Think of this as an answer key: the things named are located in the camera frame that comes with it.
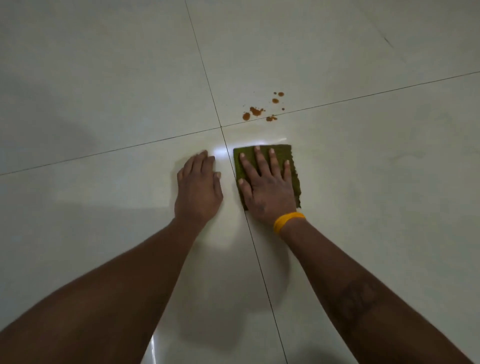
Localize person's left hand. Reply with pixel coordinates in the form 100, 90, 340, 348
174, 150, 224, 227

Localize person's right hand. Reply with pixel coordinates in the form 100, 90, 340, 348
238, 146, 298, 226

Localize green scrub pad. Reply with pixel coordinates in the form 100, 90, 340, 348
233, 144, 303, 212

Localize person's right forearm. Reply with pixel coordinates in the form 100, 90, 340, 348
279, 218, 475, 364

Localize person's left forearm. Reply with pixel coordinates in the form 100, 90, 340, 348
0, 217, 209, 364

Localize yellow wristband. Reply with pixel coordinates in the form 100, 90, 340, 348
272, 212, 307, 235

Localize orange sauce spill spots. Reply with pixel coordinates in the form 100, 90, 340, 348
242, 91, 286, 123

